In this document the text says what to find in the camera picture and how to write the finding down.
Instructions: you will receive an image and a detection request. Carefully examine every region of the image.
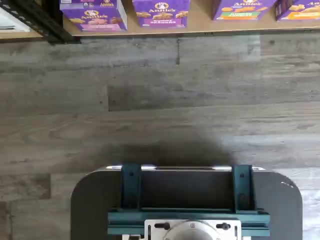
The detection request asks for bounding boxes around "dark rounded base platform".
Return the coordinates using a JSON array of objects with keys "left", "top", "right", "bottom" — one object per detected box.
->
[{"left": 70, "top": 164, "right": 304, "bottom": 240}]

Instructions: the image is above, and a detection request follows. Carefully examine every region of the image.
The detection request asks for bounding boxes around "black metal shelf rack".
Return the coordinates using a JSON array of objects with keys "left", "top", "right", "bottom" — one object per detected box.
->
[{"left": 4, "top": 0, "right": 82, "bottom": 45}]

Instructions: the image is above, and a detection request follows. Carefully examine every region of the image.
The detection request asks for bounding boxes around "Annie's box green patch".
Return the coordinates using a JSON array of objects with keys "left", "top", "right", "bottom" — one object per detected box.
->
[{"left": 212, "top": 0, "right": 277, "bottom": 22}]

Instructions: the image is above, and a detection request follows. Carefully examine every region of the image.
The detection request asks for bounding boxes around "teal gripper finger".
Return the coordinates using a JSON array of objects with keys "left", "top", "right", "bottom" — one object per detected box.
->
[
  {"left": 231, "top": 164, "right": 258, "bottom": 215},
  {"left": 120, "top": 163, "right": 143, "bottom": 214}
]

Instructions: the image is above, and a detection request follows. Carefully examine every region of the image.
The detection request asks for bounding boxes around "particle board shelf plank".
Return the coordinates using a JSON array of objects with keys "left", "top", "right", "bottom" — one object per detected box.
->
[
  {"left": 62, "top": 14, "right": 320, "bottom": 38},
  {"left": 0, "top": 31, "right": 48, "bottom": 40}
]

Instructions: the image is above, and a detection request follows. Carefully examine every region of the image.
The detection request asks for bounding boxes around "Annie's box orange patch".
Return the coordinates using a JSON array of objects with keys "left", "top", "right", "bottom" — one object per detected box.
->
[{"left": 274, "top": 0, "right": 320, "bottom": 22}]

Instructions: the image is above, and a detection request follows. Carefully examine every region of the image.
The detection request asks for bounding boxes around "purple Annie's box pink patch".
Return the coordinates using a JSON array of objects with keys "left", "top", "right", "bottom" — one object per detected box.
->
[
  {"left": 63, "top": 2, "right": 128, "bottom": 32},
  {"left": 59, "top": 0, "right": 123, "bottom": 12}
]

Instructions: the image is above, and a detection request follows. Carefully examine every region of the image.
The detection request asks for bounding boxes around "white snack box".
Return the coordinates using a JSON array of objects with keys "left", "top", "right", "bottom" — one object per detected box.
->
[{"left": 0, "top": 7, "right": 31, "bottom": 33}]

